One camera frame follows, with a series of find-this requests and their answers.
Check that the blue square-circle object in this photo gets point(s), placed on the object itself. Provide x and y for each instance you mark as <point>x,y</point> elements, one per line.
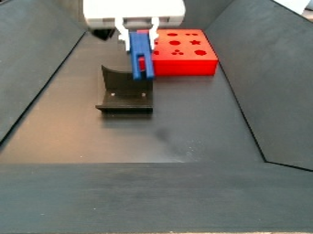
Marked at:
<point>140,51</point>

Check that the black L-shaped regrasp stand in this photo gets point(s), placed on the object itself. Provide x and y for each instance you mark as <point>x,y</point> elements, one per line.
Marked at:
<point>126,95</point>

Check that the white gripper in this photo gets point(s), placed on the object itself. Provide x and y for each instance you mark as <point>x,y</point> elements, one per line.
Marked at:
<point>124,14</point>

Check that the red shape-sorter fixture block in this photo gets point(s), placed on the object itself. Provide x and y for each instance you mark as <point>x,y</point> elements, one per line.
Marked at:
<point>183,53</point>

